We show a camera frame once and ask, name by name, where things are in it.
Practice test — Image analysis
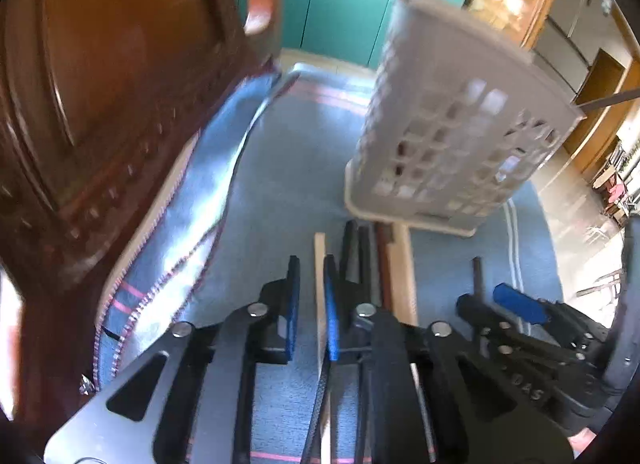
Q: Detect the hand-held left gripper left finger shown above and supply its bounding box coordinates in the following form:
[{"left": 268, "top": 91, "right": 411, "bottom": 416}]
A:
[{"left": 44, "top": 255, "right": 301, "bottom": 464}]

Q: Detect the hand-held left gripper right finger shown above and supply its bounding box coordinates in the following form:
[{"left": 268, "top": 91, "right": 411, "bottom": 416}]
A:
[{"left": 323, "top": 254, "right": 573, "bottom": 464}]

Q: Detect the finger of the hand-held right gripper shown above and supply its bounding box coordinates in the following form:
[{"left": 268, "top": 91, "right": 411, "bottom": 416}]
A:
[
  {"left": 492, "top": 283, "right": 608, "bottom": 345},
  {"left": 456, "top": 293, "right": 601, "bottom": 405}
]

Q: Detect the light wooden chopstick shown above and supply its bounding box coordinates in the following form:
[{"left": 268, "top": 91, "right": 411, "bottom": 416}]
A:
[{"left": 313, "top": 233, "right": 335, "bottom": 464}]

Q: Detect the reddish brown belt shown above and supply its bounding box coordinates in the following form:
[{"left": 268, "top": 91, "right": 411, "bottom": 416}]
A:
[{"left": 376, "top": 223, "right": 393, "bottom": 312}]

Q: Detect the grey plastic utensil basket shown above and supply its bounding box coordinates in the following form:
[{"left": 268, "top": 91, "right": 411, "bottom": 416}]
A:
[{"left": 344, "top": 0, "right": 586, "bottom": 237}]

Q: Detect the small wooden stool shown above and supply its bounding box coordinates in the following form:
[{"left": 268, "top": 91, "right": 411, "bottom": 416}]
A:
[{"left": 575, "top": 267, "right": 626, "bottom": 300}]

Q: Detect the blue striped cloth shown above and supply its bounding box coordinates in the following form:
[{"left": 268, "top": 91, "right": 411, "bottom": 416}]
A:
[{"left": 92, "top": 62, "right": 566, "bottom": 464}]

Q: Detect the cluttered shelf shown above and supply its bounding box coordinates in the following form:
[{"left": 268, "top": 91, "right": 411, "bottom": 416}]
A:
[{"left": 590, "top": 134, "right": 640, "bottom": 225}]

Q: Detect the brown wooden door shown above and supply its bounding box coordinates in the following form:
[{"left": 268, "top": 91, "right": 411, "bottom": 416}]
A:
[{"left": 565, "top": 49, "right": 640, "bottom": 185}]

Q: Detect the carved wooden chair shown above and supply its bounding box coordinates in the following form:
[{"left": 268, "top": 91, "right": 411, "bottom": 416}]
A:
[{"left": 0, "top": 0, "right": 283, "bottom": 425}]

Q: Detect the white refrigerator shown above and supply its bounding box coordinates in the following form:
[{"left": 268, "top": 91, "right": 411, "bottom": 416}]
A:
[{"left": 532, "top": 0, "right": 631, "bottom": 95}]

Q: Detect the teal cabinet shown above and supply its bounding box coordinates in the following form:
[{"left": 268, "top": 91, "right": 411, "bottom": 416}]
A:
[{"left": 225, "top": 0, "right": 471, "bottom": 70}]

